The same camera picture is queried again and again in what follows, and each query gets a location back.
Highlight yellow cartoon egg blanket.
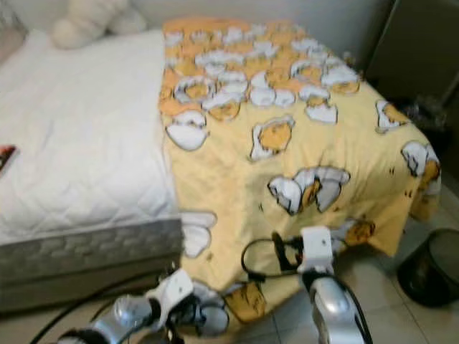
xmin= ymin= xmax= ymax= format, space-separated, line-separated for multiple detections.
xmin=161 ymin=17 xmax=443 ymax=325

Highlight grey quilted mattress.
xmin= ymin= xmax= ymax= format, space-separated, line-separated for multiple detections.
xmin=0 ymin=218 xmax=184 ymax=315

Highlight black round waste bin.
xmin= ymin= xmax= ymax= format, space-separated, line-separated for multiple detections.
xmin=396 ymin=228 xmax=459 ymax=308

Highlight white quilted bed sheet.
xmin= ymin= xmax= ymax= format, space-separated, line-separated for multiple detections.
xmin=0 ymin=30 xmax=181 ymax=246

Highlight dark bedside cabinet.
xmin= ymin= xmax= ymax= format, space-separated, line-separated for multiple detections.
xmin=364 ymin=0 xmax=459 ymax=102

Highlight beige pillow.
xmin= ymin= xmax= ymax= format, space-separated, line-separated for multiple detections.
xmin=0 ymin=29 xmax=24 ymax=64

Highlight cream plush toy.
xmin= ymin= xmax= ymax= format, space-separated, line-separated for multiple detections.
xmin=51 ymin=0 xmax=148 ymax=50

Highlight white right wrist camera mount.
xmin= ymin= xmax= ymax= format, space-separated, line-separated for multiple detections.
xmin=299 ymin=226 xmax=335 ymax=277

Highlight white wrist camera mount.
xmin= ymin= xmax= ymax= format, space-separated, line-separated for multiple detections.
xmin=147 ymin=269 xmax=195 ymax=320
xmin=299 ymin=226 xmax=335 ymax=277

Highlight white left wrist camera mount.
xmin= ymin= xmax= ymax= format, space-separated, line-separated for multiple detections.
xmin=147 ymin=269 xmax=195 ymax=320

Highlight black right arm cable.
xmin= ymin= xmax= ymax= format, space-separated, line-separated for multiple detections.
xmin=240 ymin=238 xmax=302 ymax=282

